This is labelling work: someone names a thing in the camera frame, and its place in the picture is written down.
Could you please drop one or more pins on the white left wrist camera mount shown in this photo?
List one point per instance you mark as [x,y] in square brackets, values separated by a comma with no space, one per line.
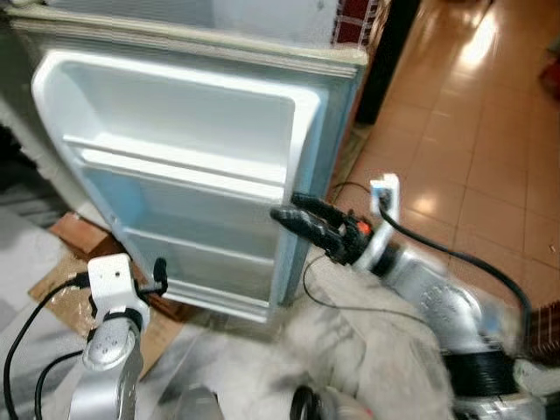
[112,284]

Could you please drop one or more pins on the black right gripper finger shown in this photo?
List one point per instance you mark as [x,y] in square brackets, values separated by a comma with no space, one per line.
[317,207]
[299,223]

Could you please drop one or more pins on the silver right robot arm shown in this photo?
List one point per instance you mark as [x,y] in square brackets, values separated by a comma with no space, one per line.
[446,306]

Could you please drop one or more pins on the red brick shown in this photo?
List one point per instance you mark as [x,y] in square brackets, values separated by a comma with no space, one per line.
[83,234]

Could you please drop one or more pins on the brown cardboard sheet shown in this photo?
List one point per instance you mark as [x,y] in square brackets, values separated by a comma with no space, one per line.
[70,302]

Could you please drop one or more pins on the grey robot left leg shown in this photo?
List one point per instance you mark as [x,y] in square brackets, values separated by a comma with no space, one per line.
[197,407]

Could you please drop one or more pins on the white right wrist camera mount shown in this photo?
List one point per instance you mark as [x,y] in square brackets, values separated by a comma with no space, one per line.
[383,214]

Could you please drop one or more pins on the white fridge door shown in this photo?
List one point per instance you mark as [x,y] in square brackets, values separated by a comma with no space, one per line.
[192,166]

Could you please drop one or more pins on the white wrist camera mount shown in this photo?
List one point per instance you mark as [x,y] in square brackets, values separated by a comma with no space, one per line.
[383,214]
[112,284]

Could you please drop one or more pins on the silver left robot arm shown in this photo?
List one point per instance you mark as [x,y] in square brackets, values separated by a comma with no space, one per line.
[109,367]

